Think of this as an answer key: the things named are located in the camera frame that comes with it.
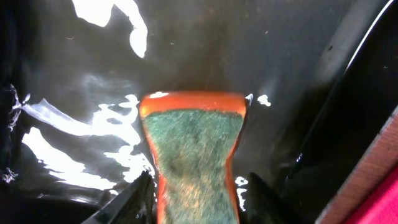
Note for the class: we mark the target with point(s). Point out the red plastic tray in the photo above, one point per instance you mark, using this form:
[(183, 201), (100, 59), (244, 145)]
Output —
[(373, 201)]

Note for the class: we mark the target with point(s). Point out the orange green scrub sponge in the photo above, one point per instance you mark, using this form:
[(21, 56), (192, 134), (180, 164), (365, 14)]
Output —
[(193, 136)]

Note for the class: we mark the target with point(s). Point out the black plastic basin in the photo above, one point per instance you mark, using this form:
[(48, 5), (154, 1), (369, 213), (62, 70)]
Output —
[(319, 79)]

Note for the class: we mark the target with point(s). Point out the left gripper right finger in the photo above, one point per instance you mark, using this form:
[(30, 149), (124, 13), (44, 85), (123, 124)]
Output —
[(265, 206)]

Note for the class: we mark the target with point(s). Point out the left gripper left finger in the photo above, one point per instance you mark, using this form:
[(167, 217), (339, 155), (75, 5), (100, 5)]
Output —
[(133, 205)]

